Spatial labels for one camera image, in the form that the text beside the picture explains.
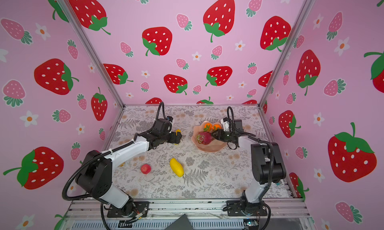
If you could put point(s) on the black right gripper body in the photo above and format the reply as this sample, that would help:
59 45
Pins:
226 136

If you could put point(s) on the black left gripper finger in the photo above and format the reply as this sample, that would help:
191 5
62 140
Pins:
176 141
176 135

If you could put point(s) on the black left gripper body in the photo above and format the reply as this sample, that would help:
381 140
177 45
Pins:
165 138

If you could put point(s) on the orange tangerine pair with leaves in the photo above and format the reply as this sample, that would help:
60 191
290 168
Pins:
209 127

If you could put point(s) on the magenta fake dragon fruit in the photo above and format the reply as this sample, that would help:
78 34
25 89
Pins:
204 138

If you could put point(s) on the small red fake apple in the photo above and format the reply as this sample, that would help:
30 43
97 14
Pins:
146 169

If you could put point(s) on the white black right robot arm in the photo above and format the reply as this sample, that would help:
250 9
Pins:
267 165

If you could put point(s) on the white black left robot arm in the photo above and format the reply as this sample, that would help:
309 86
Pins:
94 178

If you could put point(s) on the pink wavy fruit bowl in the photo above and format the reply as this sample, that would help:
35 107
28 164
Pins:
214 146

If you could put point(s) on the grey dark panel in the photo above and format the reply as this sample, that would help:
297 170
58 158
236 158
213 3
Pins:
182 223

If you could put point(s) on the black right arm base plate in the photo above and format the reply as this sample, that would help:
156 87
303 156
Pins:
240 208

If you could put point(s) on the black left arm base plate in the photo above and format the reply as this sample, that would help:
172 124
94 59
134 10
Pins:
130 210

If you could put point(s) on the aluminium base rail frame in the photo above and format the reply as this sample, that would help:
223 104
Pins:
203 214

